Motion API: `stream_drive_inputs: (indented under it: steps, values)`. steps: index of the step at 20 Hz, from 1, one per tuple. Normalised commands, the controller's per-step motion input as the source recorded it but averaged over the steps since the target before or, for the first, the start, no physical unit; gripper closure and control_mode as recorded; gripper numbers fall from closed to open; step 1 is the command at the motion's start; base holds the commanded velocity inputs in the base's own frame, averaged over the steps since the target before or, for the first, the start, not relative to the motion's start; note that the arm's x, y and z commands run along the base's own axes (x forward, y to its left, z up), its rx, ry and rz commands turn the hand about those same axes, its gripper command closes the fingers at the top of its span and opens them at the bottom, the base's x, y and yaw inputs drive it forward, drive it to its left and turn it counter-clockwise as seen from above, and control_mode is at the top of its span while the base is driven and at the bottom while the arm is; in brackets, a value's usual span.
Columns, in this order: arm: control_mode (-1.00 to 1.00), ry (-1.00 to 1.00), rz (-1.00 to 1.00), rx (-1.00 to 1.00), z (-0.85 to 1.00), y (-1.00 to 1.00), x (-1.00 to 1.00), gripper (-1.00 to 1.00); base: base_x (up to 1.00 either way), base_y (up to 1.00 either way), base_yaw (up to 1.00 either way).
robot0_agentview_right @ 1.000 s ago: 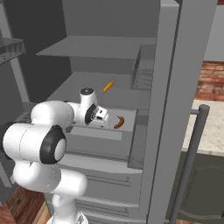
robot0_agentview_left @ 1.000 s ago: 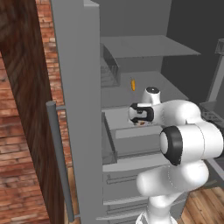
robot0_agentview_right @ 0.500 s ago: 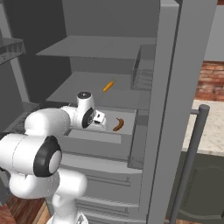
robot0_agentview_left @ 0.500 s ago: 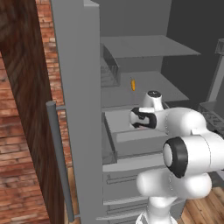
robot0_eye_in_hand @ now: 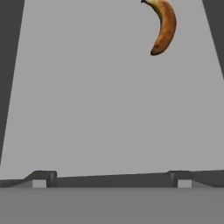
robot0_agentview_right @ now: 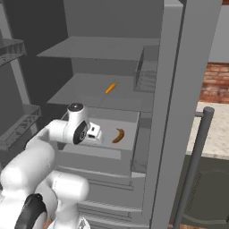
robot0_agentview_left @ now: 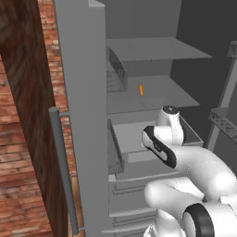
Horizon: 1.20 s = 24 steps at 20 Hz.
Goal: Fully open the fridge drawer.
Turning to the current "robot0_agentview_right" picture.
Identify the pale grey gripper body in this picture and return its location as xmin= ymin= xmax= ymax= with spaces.
xmin=84 ymin=130 xmax=106 ymax=147

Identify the grey fridge drawer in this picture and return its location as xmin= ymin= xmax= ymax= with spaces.
xmin=75 ymin=175 xmax=151 ymax=229
xmin=55 ymin=106 xmax=141 ymax=192

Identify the grey fridge shelf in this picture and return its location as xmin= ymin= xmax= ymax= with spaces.
xmin=36 ymin=36 xmax=162 ymax=63
xmin=47 ymin=72 xmax=157 ymax=114

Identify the grey fridge bottom drawer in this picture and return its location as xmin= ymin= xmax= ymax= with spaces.
xmin=75 ymin=175 xmax=151 ymax=229

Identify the clear fridge side bin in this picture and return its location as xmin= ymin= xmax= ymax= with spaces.
xmin=133 ymin=45 xmax=159 ymax=93

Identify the grey fridge door with shelves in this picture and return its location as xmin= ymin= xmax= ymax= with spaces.
xmin=0 ymin=0 xmax=43 ymax=171

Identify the brown banana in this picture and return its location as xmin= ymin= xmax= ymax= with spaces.
xmin=111 ymin=127 xmax=126 ymax=144

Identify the orange carrot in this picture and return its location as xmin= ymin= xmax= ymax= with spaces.
xmin=105 ymin=82 xmax=118 ymax=95

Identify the grey door shelf bin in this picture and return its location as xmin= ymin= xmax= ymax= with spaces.
xmin=0 ymin=38 xmax=28 ymax=68
xmin=0 ymin=104 xmax=43 ymax=152

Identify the dark green base cupboard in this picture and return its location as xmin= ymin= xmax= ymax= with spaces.
xmin=169 ymin=154 xmax=229 ymax=229

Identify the grey fridge door with handle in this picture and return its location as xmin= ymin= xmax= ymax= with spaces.
xmin=142 ymin=0 xmax=224 ymax=229

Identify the dark grey fridge door handle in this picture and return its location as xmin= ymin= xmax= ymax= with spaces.
xmin=172 ymin=106 xmax=216 ymax=229

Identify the grey wall cupboard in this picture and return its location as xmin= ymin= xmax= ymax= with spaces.
xmin=208 ymin=0 xmax=229 ymax=64

